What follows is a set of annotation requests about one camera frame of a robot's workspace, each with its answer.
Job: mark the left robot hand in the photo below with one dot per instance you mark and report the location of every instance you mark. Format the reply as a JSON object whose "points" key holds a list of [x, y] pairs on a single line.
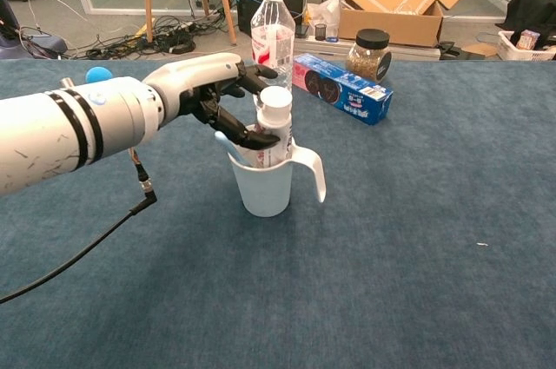
{"points": [[195, 76]]}

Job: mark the light blue toothbrush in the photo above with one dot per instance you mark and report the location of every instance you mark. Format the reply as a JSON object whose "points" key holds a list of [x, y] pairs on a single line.
{"points": [[226, 143]]}

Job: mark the floral toothpaste tube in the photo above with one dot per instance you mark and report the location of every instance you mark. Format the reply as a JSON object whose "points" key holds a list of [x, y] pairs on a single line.
{"points": [[276, 113]]}

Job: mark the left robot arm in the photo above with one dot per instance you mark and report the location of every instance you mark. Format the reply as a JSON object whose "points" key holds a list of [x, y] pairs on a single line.
{"points": [[52, 134]]}

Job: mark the black mesh pen cup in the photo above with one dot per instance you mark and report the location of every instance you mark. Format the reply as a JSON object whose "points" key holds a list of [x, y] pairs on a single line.
{"points": [[320, 32]]}

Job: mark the blue ball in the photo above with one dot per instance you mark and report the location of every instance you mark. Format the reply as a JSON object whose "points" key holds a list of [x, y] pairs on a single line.
{"points": [[99, 74]]}

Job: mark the clear plastic water bottle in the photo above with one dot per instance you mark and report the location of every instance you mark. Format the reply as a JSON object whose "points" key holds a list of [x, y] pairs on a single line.
{"points": [[273, 17]]}

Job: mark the white plastic bag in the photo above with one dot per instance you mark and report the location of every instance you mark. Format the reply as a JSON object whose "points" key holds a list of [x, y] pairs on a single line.
{"points": [[326, 11]]}

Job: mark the blue grey chair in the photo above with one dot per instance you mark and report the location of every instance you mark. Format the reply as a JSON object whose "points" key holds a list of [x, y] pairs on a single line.
{"points": [[48, 45]]}

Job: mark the blue cookie box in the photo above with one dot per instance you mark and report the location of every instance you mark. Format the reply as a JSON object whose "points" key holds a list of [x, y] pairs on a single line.
{"points": [[347, 95]]}

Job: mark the glass jar black lid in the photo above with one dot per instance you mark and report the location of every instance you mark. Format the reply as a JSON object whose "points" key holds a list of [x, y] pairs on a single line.
{"points": [[367, 61]]}

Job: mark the open cardboard box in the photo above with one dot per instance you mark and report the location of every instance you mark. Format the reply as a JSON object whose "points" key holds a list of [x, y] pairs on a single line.
{"points": [[391, 26]]}

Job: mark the blue carpet table cover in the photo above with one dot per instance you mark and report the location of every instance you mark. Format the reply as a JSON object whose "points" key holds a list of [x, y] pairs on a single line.
{"points": [[391, 256]]}

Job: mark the flat cardboard piece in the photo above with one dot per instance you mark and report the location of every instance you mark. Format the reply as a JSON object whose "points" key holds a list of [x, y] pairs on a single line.
{"points": [[480, 50]]}

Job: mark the white plastic basket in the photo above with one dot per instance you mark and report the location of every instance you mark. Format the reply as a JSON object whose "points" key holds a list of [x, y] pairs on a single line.
{"points": [[508, 50]]}

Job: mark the small snack box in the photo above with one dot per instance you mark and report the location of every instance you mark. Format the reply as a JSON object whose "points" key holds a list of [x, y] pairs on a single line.
{"points": [[527, 39]]}

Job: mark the black cloth covered object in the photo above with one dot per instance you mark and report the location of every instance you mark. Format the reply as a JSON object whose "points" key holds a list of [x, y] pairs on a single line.
{"points": [[534, 8]]}

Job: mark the aluminium profile rail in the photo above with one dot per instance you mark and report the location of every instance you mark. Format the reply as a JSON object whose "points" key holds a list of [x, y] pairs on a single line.
{"points": [[412, 53]]}

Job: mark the black floor bracket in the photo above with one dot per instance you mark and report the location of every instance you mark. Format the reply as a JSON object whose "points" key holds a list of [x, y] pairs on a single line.
{"points": [[452, 50]]}

